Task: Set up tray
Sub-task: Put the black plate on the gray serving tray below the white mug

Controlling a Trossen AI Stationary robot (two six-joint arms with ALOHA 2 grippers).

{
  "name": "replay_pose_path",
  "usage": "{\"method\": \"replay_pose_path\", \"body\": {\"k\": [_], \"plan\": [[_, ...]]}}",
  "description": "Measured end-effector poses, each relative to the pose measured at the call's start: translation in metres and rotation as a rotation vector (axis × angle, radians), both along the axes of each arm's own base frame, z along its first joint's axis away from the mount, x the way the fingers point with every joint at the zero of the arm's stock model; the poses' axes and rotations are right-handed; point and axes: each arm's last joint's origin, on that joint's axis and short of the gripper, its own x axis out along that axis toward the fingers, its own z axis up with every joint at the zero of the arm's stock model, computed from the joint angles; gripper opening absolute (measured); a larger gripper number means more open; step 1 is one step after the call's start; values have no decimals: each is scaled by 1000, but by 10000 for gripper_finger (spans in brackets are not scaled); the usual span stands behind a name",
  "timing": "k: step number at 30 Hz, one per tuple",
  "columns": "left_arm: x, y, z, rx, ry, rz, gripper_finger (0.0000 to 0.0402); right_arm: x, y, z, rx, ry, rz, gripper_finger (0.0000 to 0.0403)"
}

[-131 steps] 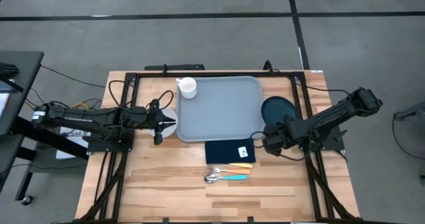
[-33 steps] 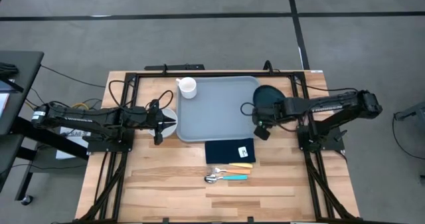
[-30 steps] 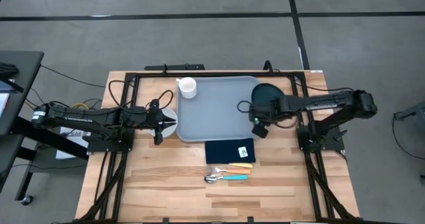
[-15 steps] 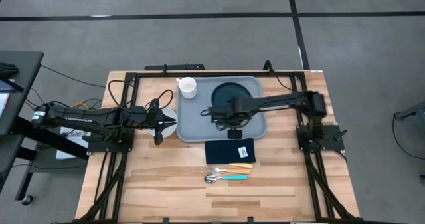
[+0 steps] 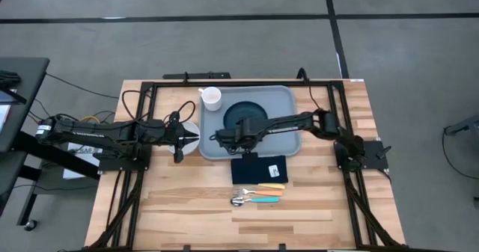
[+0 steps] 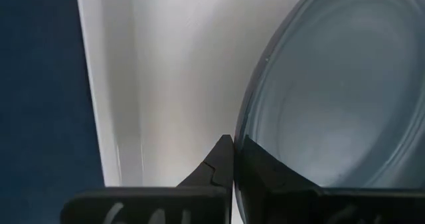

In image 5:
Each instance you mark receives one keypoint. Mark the navy cloth napkin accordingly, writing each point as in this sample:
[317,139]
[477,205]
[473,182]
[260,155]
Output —
[254,173]

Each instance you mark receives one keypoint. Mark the white paper sheet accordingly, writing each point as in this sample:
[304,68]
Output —
[75,169]

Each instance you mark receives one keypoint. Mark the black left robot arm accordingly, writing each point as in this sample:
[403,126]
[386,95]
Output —
[93,132]

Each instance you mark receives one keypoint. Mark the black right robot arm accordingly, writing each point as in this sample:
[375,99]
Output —
[292,123]

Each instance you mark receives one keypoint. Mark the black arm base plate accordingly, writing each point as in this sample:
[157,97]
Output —
[123,164]
[374,155]

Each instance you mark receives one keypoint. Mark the dark teal plate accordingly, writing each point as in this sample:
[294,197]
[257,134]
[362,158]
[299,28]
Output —
[239,111]

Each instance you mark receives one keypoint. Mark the black aluminium table frame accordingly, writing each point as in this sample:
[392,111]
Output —
[243,83]

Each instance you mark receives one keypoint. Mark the white ribbed bowl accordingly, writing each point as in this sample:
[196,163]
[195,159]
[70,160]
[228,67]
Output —
[194,126]

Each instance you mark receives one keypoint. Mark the white mug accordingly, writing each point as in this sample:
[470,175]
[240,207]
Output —
[211,98]

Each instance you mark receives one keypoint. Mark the black desk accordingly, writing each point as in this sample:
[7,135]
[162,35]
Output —
[22,95]

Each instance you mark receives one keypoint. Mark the black mounting bar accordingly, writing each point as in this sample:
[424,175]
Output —
[196,75]

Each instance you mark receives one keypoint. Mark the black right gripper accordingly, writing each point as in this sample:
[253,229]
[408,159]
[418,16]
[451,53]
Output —
[249,128]

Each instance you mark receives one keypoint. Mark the grey plastic tray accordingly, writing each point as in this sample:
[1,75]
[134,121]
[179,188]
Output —
[280,102]

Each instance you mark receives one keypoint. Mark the grey chair base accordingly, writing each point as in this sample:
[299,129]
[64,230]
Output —
[464,126]

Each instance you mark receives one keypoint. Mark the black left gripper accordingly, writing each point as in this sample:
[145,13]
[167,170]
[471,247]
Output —
[176,132]

